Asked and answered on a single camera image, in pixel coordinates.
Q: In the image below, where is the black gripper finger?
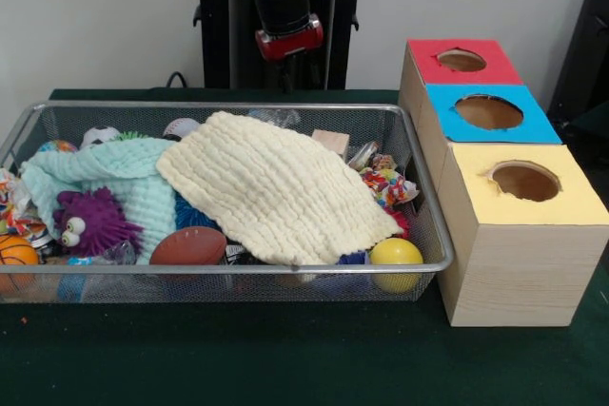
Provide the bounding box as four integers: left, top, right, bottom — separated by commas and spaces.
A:
306, 49, 324, 88
279, 57, 297, 93

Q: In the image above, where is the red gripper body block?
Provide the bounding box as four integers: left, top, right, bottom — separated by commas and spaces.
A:
254, 13, 324, 63

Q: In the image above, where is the clear plastic bottle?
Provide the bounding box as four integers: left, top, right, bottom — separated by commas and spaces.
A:
246, 107, 302, 126

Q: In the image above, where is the clear mesh bin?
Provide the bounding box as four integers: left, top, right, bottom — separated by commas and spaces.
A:
0, 100, 454, 305

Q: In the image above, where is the wooden box with three holes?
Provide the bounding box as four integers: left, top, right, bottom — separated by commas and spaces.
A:
398, 38, 609, 329

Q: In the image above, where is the small wooden block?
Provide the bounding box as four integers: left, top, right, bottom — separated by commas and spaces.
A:
311, 128, 351, 158

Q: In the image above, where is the cream waffle cloth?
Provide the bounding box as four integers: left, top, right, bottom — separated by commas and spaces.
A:
155, 109, 404, 266

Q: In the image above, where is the white toy baseball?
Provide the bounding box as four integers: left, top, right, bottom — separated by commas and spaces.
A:
162, 117, 201, 142

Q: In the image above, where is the mint green waffle cloth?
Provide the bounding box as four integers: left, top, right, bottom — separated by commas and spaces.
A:
19, 136, 178, 264

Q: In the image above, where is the black and white soccer ball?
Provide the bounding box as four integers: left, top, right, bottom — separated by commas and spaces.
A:
79, 126, 121, 150

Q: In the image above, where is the brown toy football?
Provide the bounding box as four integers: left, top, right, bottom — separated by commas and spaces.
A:
149, 226, 228, 266

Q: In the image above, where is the yellow ball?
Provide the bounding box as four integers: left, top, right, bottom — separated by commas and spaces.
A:
369, 237, 424, 294

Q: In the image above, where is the purple spiky monster toy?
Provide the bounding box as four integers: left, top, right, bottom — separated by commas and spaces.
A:
51, 186, 145, 259

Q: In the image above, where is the black furniture piece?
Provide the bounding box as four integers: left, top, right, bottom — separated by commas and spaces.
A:
546, 0, 609, 169

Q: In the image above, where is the dark green table cloth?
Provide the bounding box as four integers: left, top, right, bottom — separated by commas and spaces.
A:
0, 87, 609, 406

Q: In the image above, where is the orange toy basketball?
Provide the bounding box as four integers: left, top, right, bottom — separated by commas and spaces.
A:
0, 234, 41, 296

